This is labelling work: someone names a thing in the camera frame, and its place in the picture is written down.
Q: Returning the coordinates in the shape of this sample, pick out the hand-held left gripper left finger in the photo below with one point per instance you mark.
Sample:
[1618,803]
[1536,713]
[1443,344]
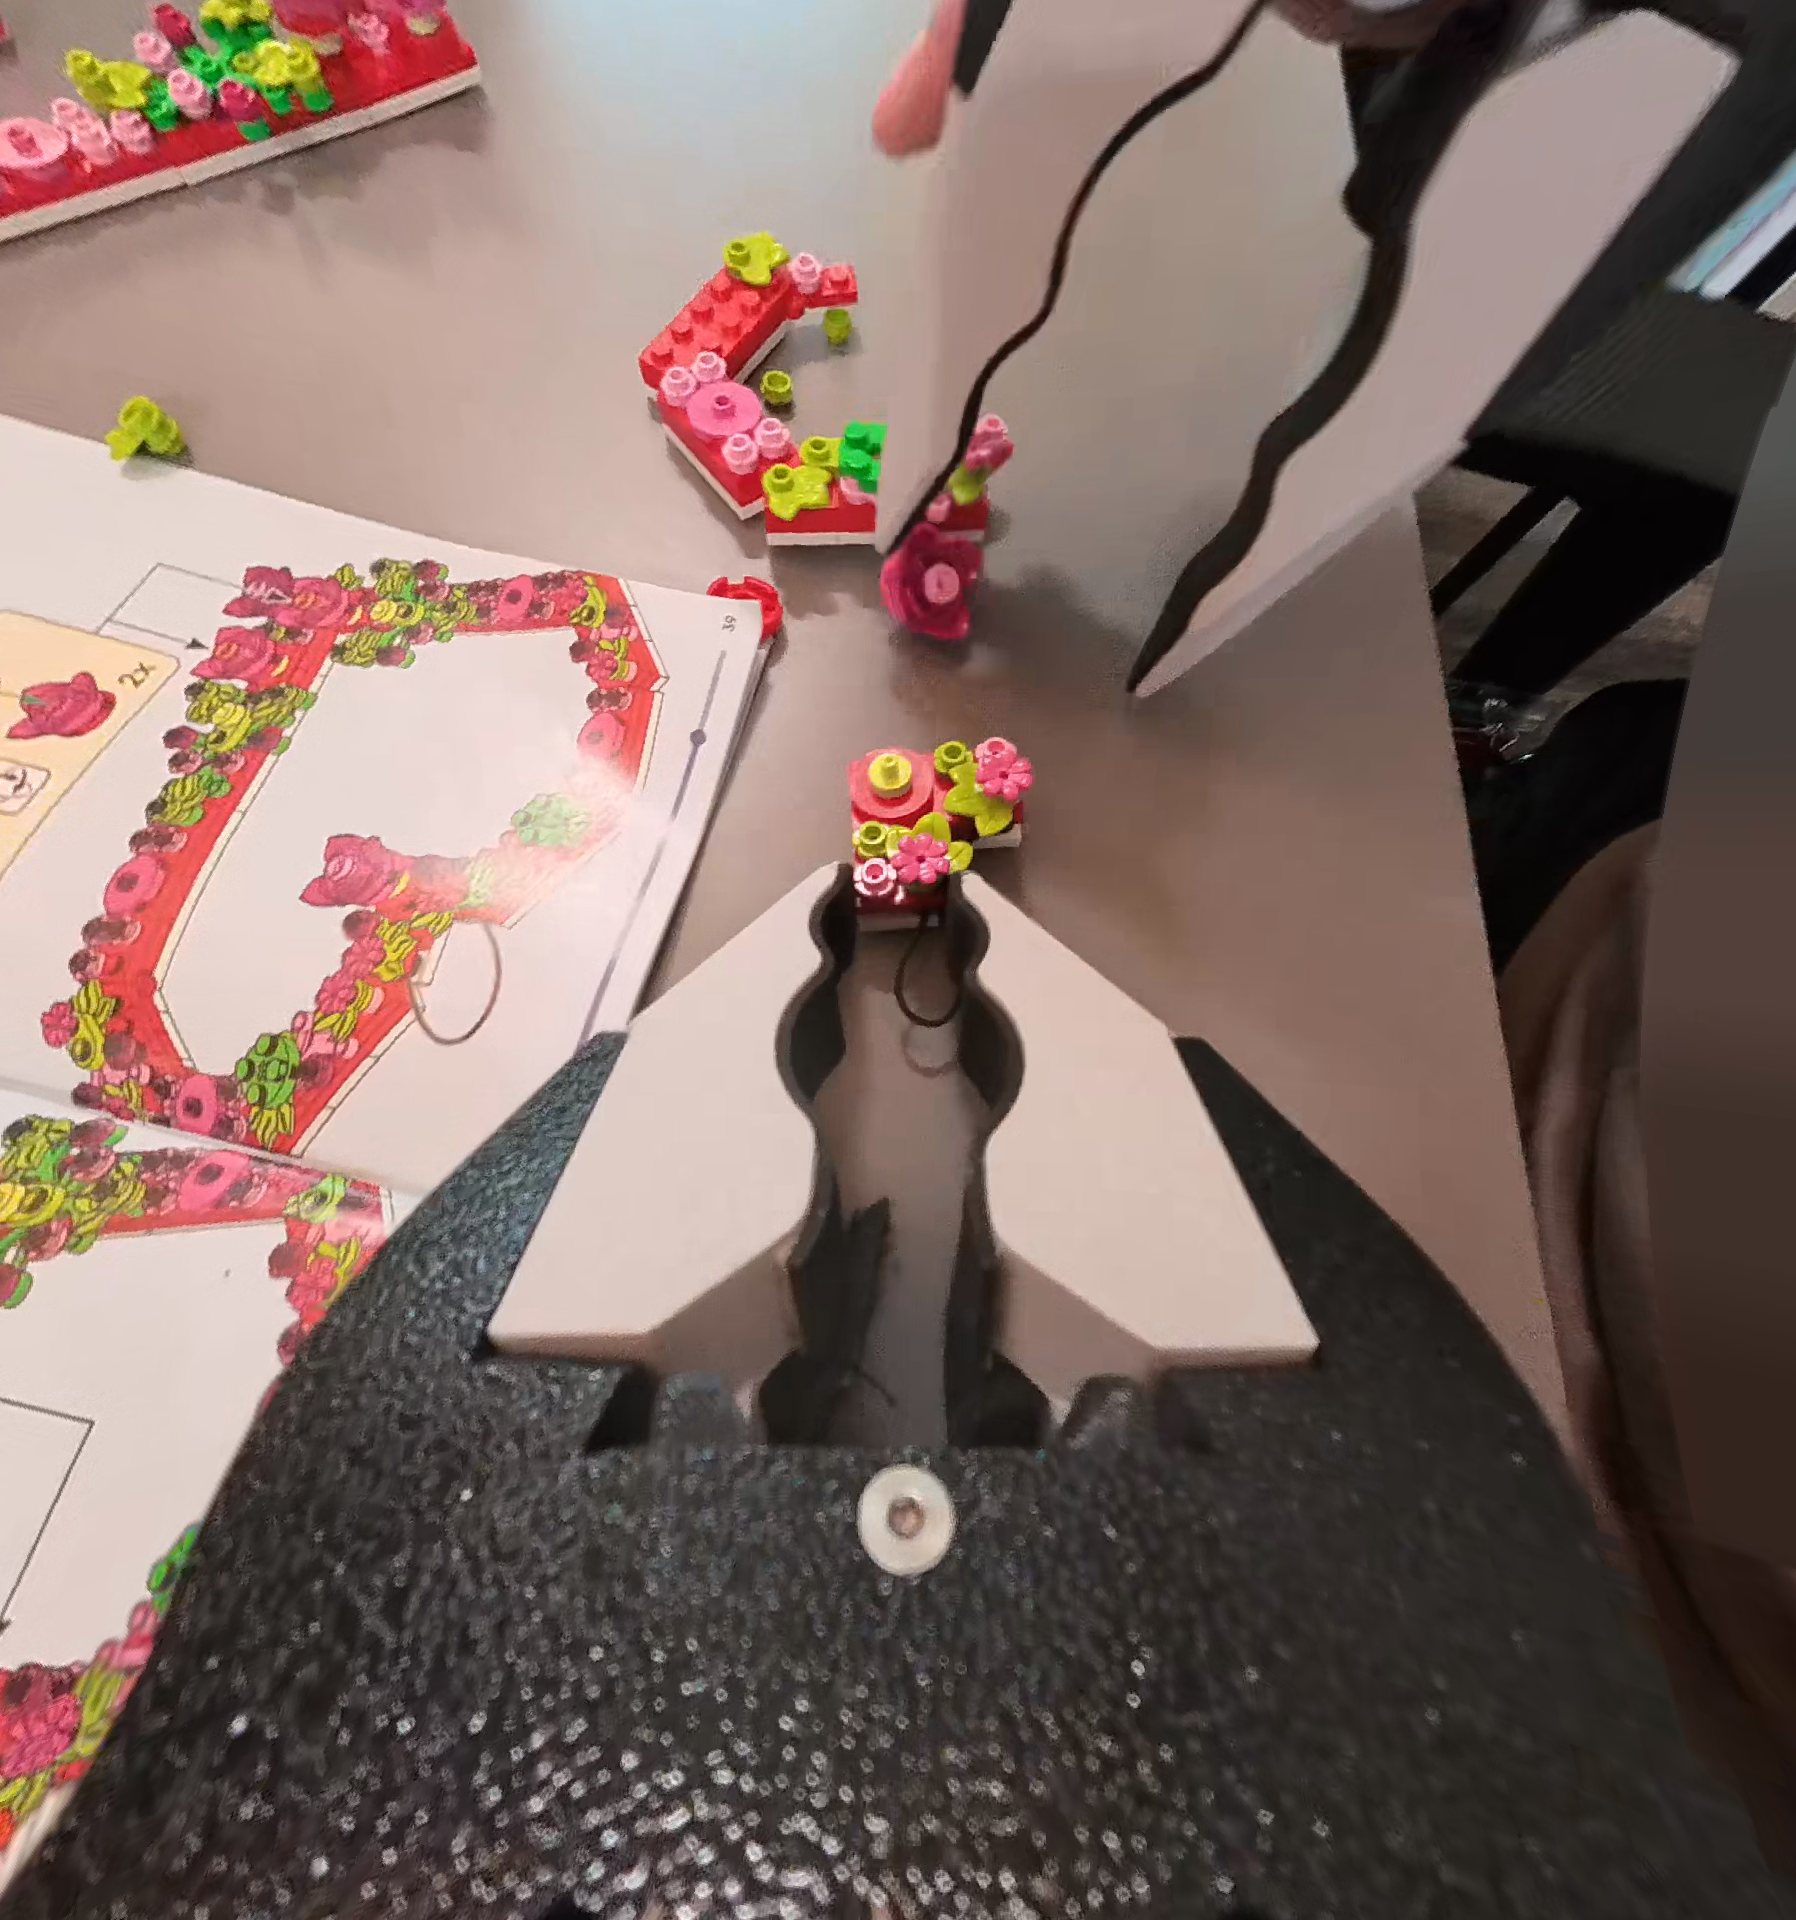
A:
[642,1199]

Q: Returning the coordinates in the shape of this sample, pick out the person's right hand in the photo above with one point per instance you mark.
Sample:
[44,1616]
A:
[921,84]

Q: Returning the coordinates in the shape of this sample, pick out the clear plastic bag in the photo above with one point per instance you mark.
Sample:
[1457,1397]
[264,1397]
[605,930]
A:
[1490,718]

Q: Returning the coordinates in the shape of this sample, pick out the angled red lego flower section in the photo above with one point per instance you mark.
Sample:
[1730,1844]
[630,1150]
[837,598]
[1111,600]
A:
[718,406]

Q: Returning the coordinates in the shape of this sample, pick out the long red lego flower section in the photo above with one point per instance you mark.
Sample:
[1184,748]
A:
[358,76]

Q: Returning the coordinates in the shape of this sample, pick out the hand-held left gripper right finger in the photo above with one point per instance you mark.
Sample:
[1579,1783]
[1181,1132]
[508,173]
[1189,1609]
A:
[1138,1199]

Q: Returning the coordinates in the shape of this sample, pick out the person's beige clothed leg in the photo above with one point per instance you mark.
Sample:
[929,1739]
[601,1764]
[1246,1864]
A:
[1595,1138]

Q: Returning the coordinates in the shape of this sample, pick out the small red lego flower block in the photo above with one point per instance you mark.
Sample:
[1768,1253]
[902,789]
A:
[921,858]

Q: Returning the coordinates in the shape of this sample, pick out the black mesh chair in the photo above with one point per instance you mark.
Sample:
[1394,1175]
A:
[1557,449]

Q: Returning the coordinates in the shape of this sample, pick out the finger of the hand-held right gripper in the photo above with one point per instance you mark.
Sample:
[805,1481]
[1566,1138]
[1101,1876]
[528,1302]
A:
[1018,224]
[1498,224]

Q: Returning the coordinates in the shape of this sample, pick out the tiny red lego flower piece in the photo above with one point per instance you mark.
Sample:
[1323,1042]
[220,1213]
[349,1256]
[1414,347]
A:
[970,476]

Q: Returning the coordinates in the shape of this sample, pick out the lime lego flower piece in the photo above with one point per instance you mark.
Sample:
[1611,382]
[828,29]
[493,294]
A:
[145,428]

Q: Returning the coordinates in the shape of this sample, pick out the lego instruction booklet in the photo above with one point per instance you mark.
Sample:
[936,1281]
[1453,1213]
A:
[58,495]

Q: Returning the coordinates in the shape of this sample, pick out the magenta lego rose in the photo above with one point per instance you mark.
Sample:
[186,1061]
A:
[931,583]

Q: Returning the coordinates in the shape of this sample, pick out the red round lego piece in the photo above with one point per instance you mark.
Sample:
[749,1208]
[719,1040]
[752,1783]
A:
[745,605]

